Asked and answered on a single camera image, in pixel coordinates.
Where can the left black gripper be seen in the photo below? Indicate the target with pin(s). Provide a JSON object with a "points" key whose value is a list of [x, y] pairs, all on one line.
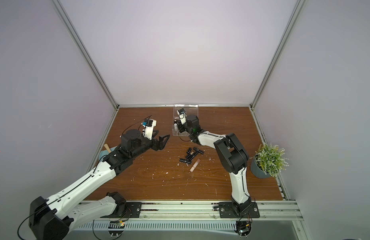
{"points": [[159, 145]]}

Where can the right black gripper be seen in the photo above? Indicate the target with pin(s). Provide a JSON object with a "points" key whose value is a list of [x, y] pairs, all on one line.
{"points": [[181, 126]]}

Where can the pink lipstick tube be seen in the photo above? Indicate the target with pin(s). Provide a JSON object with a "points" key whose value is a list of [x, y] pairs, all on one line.
{"points": [[195, 165]]}

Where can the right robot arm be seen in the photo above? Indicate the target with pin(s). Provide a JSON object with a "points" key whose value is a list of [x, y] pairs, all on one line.
{"points": [[231, 152]]}

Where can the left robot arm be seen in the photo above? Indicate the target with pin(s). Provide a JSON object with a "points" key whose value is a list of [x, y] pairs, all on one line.
{"points": [[53, 218]]}

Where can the clear acrylic lipstick organizer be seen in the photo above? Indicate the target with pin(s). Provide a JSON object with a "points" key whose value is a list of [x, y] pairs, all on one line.
{"points": [[190, 110]]}

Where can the teal dustpan tray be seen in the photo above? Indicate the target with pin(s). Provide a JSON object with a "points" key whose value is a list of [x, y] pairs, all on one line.
{"points": [[105, 153]]}

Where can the green artificial plant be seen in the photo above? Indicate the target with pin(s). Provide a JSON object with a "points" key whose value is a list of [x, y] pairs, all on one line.
{"points": [[271, 160]]}

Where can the left controller board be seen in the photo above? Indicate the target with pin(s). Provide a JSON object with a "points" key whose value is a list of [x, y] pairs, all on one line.
{"points": [[116, 229]]}

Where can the controller board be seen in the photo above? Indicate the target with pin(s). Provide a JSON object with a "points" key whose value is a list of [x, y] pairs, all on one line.
{"points": [[116, 229], [243, 228]]}

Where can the right controller board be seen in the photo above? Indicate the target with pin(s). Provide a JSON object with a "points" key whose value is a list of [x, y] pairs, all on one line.
{"points": [[243, 228]]}

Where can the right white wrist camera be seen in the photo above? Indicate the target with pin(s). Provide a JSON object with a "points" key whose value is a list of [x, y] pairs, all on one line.
{"points": [[182, 115]]}

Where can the green rake wooden handle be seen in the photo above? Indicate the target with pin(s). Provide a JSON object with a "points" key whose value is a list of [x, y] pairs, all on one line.
{"points": [[108, 149]]}

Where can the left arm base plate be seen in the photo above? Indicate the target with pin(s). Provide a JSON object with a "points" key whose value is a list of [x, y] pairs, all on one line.
{"points": [[126, 210]]}

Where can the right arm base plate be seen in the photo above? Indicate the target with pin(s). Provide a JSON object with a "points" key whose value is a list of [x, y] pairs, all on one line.
{"points": [[234, 210]]}

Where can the aluminium front rail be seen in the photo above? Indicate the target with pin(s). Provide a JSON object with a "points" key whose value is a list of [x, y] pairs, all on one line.
{"points": [[212, 210]]}

